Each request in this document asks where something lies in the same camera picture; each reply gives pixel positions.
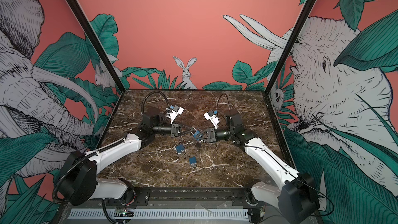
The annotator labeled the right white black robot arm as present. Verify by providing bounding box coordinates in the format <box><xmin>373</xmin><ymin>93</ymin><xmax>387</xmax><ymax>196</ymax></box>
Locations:
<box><xmin>197</xmin><ymin>110</ymin><xmax>321</xmax><ymax>224</ymax></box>

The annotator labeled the white ventilated cable duct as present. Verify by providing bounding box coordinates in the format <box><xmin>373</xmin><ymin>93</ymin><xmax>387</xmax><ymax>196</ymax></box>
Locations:
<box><xmin>68</xmin><ymin>208</ymin><xmax>249</xmax><ymax>220</ymax></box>

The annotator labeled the black padlock near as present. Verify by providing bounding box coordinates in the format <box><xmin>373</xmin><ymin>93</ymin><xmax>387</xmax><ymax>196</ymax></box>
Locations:
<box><xmin>195</xmin><ymin>140</ymin><xmax>202</xmax><ymax>149</ymax></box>

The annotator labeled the small green circuit board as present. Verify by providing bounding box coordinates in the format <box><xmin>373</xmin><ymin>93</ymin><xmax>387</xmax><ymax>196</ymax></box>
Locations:
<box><xmin>114</xmin><ymin>208</ymin><xmax>134</xmax><ymax>218</ymax></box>

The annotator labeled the left black frame post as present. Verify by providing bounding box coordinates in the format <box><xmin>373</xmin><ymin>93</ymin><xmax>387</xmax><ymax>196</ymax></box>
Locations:
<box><xmin>66</xmin><ymin>0</ymin><xmax>125</xmax><ymax>95</ymax></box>

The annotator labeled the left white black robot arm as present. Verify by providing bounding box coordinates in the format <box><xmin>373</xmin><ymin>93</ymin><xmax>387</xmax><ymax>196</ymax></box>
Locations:
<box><xmin>52</xmin><ymin>105</ymin><xmax>192</xmax><ymax>206</ymax></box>

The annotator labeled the blue padlock front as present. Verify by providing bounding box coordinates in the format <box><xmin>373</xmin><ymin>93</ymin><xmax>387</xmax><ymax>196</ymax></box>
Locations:
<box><xmin>189</xmin><ymin>156</ymin><xmax>197</xmax><ymax>167</ymax></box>

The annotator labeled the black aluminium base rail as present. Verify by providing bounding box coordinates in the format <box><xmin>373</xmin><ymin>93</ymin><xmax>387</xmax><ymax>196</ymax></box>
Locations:
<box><xmin>62</xmin><ymin>187</ymin><xmax>315</xmax><ymax>207</ymax></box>

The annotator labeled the black frame post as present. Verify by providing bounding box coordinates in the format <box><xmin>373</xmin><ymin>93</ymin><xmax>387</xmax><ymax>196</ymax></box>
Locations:
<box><xmin>265</xmin><ymin>0</ymin><xmax>317</xmax><ymax>95</ymax></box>
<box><xmin>66</xmin><ymin>0</ymin><xmax>125</xmax><ymax>95</ymax></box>

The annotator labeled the right black frame post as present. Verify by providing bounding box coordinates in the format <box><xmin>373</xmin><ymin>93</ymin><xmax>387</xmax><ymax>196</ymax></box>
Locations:
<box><xmin>265</xmin><ymin>0</ymin><xmax>317</xmax><ymax>95</ymax></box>

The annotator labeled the blue padlock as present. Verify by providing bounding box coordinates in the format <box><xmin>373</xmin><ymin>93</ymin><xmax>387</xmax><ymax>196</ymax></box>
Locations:
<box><xmin>175</xmin><ymin>143</ymin><xmax>185</xmax><ymax>155</ymax></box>
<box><xmin>189</xmin><ymin>156</ymin><xmax>197</xmax><ymax>167</ymax></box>
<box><xmin>193</xmin><ymin>130</ymin><xmax>202</xmax><ymax>141</ymax></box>

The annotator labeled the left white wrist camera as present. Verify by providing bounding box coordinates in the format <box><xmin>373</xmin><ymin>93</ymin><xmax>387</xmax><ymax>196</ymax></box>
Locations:
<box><xmin>166</xmin><ymin>105</ymin><xmax>184</xmax><ymax>124</ymax></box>

